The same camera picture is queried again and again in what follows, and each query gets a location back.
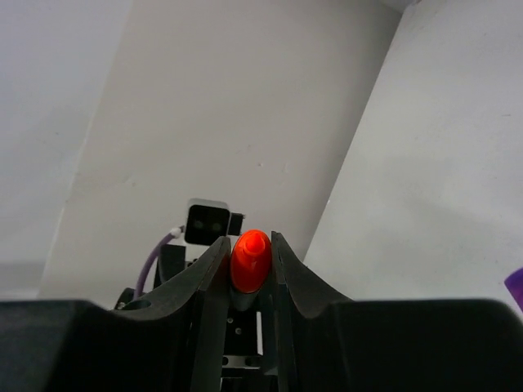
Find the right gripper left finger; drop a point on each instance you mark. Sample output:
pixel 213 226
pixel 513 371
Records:
pixel 170 339

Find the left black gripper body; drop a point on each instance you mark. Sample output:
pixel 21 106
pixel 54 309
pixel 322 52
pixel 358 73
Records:
pixel 242 359

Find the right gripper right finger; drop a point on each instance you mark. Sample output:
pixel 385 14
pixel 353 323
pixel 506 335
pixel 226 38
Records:
pixel 326 341

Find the orange highlighter cap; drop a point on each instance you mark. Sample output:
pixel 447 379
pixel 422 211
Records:
pixel 250 261

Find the purple highlighter cap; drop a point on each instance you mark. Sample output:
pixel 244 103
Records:
pixel 514 284

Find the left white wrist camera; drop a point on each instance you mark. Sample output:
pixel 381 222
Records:
pixel 208 220

